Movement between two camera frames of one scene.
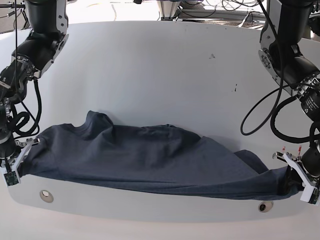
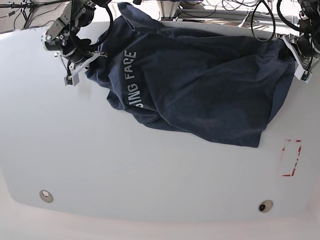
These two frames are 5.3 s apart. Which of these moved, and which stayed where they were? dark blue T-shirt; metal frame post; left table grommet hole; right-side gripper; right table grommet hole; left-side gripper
Moved: dark blue T-shirt; left-side gripper; right-side gripper
Stayed: left table grommet hole; metal frame post; right table grommet hole
